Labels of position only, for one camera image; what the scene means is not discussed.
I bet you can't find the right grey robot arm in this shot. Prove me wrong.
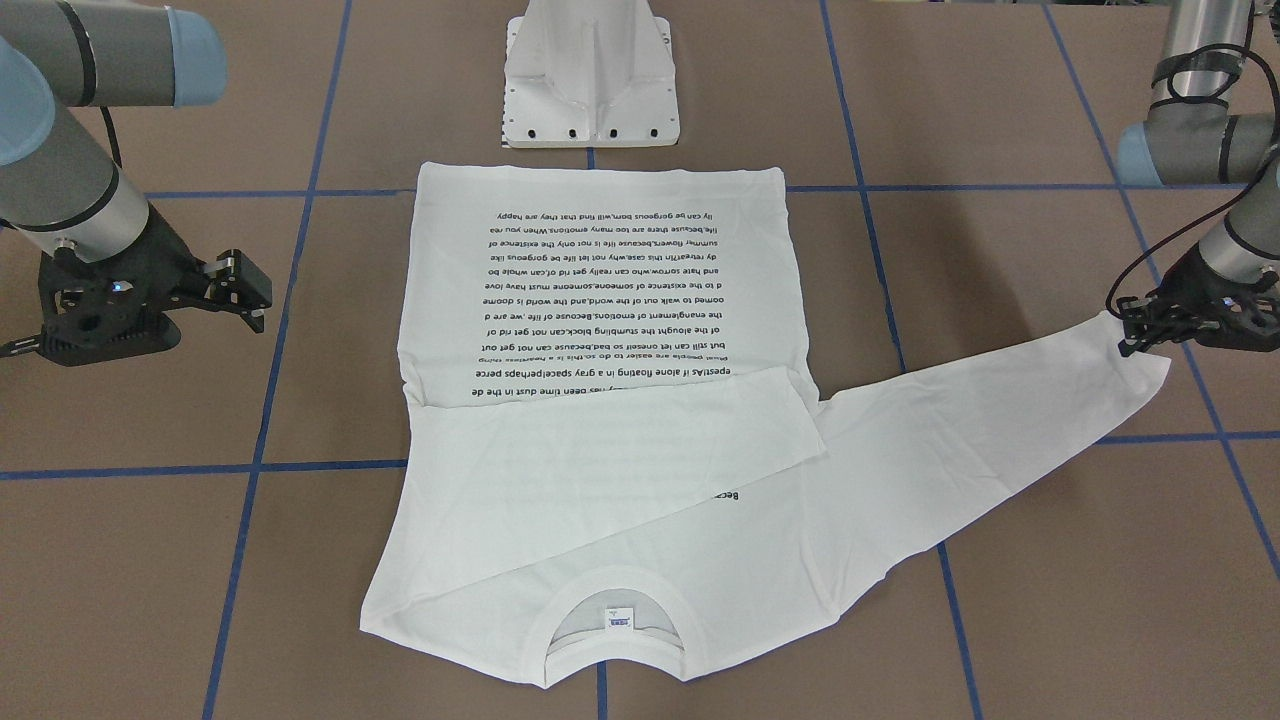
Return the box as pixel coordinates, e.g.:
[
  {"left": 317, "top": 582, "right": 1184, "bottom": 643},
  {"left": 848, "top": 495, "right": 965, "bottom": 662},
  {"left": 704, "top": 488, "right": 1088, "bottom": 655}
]
[{"left": 1, "top": 1, "right": 273, "bottom": 366}]

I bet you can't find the white long-sleeve printed shirt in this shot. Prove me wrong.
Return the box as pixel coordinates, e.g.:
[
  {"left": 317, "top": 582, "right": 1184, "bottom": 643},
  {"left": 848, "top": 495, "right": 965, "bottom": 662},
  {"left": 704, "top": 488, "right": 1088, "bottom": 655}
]
[{"left": 360, "top": 161, "right": 1169, "bottom": 688}]

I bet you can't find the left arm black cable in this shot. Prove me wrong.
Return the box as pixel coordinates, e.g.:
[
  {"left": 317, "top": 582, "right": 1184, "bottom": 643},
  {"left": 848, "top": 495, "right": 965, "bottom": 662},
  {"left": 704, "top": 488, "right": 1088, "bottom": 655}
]
[{"left": 1105, "top": 45, "right": 1280, "bottom": 322}]

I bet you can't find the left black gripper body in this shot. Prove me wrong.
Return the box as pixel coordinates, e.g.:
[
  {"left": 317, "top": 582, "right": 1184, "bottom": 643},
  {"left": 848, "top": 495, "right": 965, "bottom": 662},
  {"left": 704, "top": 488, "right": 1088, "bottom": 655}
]
[{"left": 1152, "top": 249, "right": 1279, "bottom": 350}]

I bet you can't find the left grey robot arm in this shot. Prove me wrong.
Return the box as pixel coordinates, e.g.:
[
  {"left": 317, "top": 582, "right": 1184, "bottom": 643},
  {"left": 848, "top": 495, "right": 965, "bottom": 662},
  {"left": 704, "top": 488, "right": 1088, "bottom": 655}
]
[{"left": 1106, "top": 1, "right": 1279, "bottom": 356}]

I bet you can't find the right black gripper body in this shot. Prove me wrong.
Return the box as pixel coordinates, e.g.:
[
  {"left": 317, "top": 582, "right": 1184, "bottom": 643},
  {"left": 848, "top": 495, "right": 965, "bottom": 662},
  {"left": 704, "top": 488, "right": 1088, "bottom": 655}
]
[{"left": 38, "top": 208, "right": 210, "bottom": 366}]

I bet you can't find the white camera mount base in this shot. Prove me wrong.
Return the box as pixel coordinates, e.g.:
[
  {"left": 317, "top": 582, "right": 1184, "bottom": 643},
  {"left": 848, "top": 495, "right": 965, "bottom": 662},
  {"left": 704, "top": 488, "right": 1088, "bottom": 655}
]
[{"left": 502, "top": 1, "right": 680, "bottom": 149}]

